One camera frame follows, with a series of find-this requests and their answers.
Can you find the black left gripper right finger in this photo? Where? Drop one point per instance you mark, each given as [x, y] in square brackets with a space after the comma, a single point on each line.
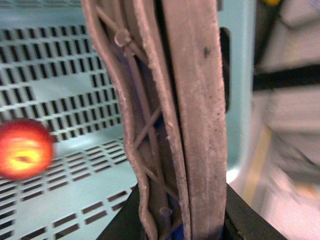
[241, 222]

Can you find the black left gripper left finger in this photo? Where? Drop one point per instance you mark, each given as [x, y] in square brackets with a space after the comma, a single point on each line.
[126, 225]

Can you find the red apple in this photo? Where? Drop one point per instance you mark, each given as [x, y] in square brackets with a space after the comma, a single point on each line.
[26, 149]

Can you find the light blue plastic basket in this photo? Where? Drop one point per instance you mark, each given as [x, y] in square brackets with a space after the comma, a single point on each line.
[50, 72]

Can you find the brown basket handle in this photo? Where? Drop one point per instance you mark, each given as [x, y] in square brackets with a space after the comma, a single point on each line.
[164, 59]

